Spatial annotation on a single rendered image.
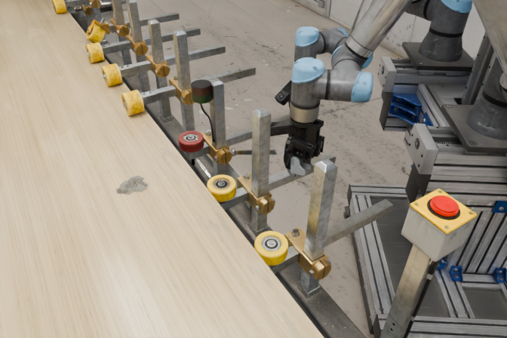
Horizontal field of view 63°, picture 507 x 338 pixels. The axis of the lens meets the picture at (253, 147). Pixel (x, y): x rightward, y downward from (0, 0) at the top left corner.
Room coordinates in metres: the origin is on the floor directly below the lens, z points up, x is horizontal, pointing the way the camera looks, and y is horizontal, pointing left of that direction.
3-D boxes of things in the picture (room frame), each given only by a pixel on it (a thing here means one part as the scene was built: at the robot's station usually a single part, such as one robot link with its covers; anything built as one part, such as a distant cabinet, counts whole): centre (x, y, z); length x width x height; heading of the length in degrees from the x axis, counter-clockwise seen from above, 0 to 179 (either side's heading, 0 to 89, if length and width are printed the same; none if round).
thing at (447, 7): (1.48, -0.69, 1.21); 0.13 x 0.12 x 0.14; 30
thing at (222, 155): (1.12, 0.13, 0.85); 0.13 x 0.06 x 0.05; 32
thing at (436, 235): (0.46, -0.29, 1.18); 0.07 x 0.07 x 0.08; 32
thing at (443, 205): (0.46, -0.29, 1.22); 0.04 x 0.04 x 0.02
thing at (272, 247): (0.66, -0.05, 0.85); 0.08 x 0.08 x 0.11
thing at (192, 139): (1.09, 0.20, 0.85); 0.08 x 0.08 x 0.11
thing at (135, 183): (0.86, 0.34, 0.91); 0.09 x 0.07 x 0.02; 115
